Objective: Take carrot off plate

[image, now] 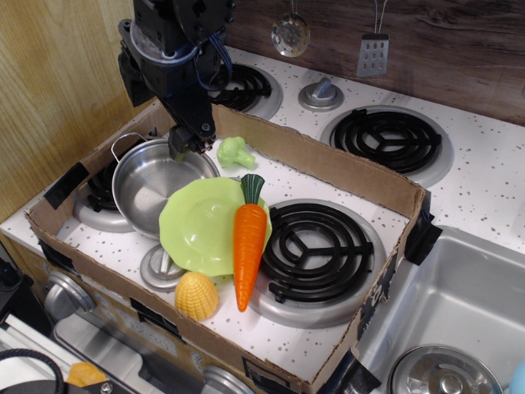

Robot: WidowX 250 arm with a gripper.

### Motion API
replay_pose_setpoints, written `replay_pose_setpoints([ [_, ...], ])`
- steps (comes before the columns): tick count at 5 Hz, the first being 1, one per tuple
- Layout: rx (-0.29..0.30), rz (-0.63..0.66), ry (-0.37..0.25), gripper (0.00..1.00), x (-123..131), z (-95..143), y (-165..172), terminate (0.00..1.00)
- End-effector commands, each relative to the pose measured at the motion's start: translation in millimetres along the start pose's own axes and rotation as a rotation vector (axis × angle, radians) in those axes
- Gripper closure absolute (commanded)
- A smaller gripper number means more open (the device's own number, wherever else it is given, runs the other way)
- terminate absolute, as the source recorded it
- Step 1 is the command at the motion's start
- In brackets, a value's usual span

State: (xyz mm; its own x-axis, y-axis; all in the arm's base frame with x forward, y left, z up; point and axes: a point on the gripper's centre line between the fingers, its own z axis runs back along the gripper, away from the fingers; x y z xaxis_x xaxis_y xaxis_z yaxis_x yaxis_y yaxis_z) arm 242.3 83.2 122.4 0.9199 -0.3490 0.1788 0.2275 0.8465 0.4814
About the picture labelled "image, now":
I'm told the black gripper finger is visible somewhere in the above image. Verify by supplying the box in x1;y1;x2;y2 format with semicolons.
195;138;214;153
168;126;194;161

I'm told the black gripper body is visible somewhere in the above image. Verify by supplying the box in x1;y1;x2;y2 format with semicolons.
158;85;216;144

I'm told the orange plastic toy carrot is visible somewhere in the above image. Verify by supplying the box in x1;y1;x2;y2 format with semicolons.
233;174;267;312

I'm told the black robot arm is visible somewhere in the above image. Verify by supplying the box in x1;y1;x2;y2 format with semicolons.
118;1;236;158

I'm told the light green plastic plate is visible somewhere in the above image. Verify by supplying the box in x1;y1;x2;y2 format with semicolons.
159;177;272;277

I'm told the green toy broccoli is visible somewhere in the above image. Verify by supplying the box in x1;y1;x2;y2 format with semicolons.
217;136;255;169

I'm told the small steel pot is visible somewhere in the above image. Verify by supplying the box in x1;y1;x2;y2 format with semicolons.
111;132;220;240

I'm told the back left black burner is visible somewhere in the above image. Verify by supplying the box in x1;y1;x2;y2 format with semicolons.
208;64;283;120

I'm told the black burner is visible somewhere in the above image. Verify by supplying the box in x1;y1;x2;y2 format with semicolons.
321;105;454;188
208;64;283;120
74;159;134;233
249;199;386;329

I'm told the front left black burner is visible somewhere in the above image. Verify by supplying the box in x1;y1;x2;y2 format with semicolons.
74;159;134;233

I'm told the silver back stove knob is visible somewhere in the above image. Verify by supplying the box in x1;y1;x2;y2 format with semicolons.
298;78;345;112

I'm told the silver stove knob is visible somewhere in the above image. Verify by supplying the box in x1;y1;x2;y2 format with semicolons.
298;78;345;112
139;245;186;292

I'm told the silver centre stove knob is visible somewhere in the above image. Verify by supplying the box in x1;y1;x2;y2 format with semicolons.
139;245;186;292

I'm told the yellow toy corn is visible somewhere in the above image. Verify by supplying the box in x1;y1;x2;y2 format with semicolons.
175;272;219;321

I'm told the brown cardboard fence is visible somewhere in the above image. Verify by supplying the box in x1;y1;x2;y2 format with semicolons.
27;105;430;393

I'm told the front right black burner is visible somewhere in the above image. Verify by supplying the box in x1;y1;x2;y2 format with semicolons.
249;199;386;329

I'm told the hanging silver spatula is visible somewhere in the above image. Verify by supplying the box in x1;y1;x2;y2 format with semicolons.
356;1;390;78

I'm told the silver front left knob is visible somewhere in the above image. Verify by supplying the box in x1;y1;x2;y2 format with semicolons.
44;271;96;322

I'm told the back right black burner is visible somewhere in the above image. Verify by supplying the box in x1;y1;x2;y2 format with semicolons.
321;105;454;188

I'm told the silver front lower knob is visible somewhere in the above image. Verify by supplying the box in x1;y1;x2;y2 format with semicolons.
201;365;244;394

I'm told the orange toy piece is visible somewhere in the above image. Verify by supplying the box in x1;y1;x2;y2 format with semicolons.
66;362;107;387

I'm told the steel sink basin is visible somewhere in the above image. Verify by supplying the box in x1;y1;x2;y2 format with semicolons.
357;227;524;393

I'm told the steel pot lid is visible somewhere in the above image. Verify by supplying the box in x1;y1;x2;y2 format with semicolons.
387;345;504;394

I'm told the light blue object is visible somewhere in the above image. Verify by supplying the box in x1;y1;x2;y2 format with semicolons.
509;361;525;394

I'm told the silver oven door handle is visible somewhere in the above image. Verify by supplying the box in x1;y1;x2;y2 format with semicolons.
53;314;203;393

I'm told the black cable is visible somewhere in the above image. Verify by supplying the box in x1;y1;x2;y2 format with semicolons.
0;348;66;394

